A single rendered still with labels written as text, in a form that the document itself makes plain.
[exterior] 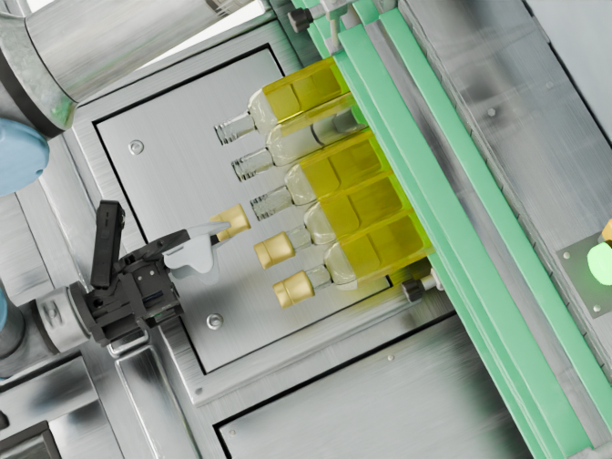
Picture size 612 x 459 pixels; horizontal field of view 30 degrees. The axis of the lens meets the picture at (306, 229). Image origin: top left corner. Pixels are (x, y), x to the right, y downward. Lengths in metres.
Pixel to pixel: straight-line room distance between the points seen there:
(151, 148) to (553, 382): 0.69
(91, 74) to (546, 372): 0.59
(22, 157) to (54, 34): 0.11
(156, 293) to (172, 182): 0.25
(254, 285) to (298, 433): 0.21
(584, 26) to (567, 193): 0.18
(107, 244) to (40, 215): 0.25
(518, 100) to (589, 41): 0.12
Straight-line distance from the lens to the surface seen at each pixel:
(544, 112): 1.34
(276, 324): 1.54
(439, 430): 1.55
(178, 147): 1.64
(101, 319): 1.43
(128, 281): 1.41
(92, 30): 0.97
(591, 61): 1.29
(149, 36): 0.97
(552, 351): 1.27
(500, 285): 1.28
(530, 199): 1.30
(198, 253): 1.41
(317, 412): 1.55
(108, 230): 1.45
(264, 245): 1.42
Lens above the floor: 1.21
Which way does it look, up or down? 5 degrees down
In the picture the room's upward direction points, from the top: 115 degrees counter-clockwise
